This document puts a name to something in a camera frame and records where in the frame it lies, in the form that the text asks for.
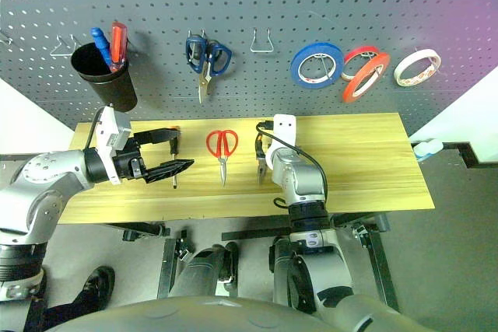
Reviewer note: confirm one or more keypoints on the white tape roll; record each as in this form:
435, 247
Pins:
404, 65

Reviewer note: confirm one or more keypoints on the grey robot torso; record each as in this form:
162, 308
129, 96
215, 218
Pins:
175, 314

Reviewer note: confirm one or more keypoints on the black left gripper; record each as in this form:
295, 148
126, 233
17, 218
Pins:
126, 165

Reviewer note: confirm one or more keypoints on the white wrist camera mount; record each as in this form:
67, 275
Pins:
109, 130
284, 133

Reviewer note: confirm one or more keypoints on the black metal table frame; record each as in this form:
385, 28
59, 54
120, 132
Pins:
379, 262

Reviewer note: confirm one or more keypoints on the small red tape roll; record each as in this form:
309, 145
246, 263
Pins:
360, 51

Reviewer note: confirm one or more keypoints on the white blue plastic object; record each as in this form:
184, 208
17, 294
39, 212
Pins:
426, 149

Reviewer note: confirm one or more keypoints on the large orange red tape roll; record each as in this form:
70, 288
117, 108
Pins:
356, 84

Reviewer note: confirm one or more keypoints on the black shoe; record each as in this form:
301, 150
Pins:
99, 281

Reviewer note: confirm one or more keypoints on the dark grey rounded housing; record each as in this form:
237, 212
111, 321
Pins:
202, 266

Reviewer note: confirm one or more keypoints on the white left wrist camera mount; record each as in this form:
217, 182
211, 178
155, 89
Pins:
109, 130

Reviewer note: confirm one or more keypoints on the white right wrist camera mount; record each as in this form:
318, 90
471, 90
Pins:
284, 133

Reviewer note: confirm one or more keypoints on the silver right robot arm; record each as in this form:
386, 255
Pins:
303, 180

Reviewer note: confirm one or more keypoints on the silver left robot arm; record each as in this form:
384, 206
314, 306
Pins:
46, 180

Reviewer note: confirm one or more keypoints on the black plastic cup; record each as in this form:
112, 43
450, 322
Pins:
113, 91

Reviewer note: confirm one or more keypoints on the blue tape roll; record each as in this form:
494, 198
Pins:
297, 63

